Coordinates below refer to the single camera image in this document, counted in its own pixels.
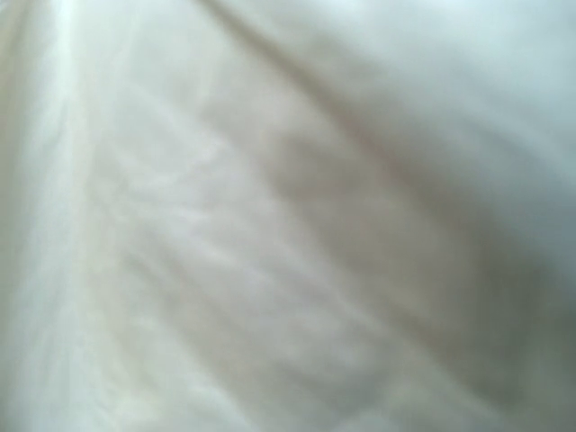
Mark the beige folding umbrella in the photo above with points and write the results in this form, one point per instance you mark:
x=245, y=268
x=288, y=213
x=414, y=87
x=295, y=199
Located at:
x=287, y=215

